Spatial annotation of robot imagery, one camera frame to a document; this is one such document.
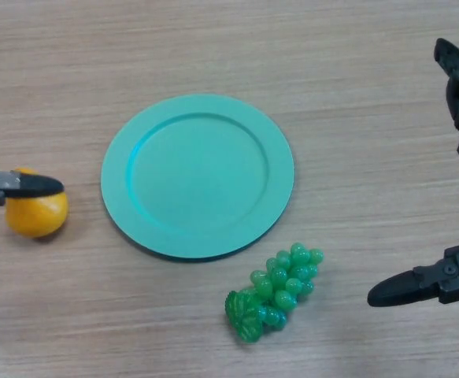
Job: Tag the yellow pear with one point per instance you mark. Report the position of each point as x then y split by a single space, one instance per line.
36 216

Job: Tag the green grape bunch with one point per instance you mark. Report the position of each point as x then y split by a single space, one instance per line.
280 285

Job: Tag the green round plate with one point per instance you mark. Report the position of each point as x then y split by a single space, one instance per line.
197 177

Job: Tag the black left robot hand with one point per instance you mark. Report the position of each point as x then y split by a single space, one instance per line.
32 186

